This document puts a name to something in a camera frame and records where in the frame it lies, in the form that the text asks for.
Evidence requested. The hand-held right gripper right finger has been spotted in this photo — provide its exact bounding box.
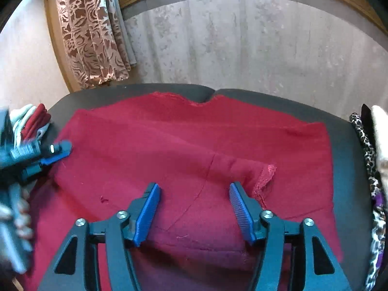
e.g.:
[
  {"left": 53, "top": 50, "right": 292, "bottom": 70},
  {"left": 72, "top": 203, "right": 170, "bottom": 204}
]
[{"left": 229, "top": 182, "right": 353, "bottom": 291}]

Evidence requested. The leopard print garment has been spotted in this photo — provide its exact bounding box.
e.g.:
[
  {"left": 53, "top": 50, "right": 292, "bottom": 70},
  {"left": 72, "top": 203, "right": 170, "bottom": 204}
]
[{"left": 349, "top": 113, "right": 386, "bottom": 291}]

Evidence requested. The brown patterned curtain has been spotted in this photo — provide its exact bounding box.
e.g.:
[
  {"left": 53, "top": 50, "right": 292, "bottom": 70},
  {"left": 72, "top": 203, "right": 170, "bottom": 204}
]
[{"left": 56, "top": 0, "right": 131, "bottom": 89}]

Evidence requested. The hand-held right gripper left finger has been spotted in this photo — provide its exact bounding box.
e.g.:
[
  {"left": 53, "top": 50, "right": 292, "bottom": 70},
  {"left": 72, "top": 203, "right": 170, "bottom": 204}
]
[{"left": 36, "top": 183, "right": 161, "bottom": 291}]

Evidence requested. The red cloth garment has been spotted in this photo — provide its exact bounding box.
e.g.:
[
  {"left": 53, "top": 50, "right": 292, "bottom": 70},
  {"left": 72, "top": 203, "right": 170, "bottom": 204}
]
[{"left": 23, "top": 92, "right": 344, "bottom": 291}]

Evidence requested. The cream white garment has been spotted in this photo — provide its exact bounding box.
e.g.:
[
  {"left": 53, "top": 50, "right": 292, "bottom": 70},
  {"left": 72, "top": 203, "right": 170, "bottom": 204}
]
[{"left": 370, "top": 105, "right": 388, "bottom": 173}]

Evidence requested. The person's left hand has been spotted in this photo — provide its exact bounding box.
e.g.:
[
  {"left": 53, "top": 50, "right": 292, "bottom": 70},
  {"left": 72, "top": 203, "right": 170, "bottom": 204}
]
[{"left": 0, "top": 185, "right": 34, "bottom": 243}]

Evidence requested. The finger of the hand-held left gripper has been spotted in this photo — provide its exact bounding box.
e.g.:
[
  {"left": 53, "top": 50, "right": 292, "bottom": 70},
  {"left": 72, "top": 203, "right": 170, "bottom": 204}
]
[
  {"left": 39, "top": 140, "right": 73, "bottom": 158},
  {"left": 21, "top": 152, "right": 71, "bottom": 183}
]

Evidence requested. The stack of folded clothes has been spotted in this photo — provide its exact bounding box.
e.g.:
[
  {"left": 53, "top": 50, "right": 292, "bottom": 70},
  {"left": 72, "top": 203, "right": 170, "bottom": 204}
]
[{"left": 9, "top": 103, "right": 53, "bottom": 146}]

